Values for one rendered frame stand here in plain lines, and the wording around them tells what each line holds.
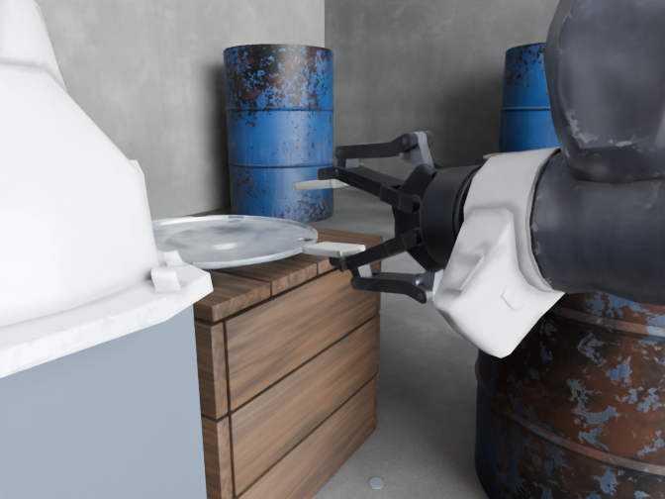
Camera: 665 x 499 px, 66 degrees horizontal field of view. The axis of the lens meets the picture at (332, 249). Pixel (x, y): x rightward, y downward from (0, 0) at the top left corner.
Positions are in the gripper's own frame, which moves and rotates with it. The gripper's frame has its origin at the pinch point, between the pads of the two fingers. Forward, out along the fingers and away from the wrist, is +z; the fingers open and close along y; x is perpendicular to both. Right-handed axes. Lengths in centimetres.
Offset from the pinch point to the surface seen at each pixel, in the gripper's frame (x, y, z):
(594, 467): -23.2, -32.6, -13.8
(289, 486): 1.5, -36.0, 14.1
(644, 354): -24.6, -18.1, -18.9
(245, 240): -0.3, -3.3, 19.9
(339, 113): -212, 44, 272
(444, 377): -46, -42, 30
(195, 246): 6.2, -3.0, 21.1
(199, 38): -93, 83, 236
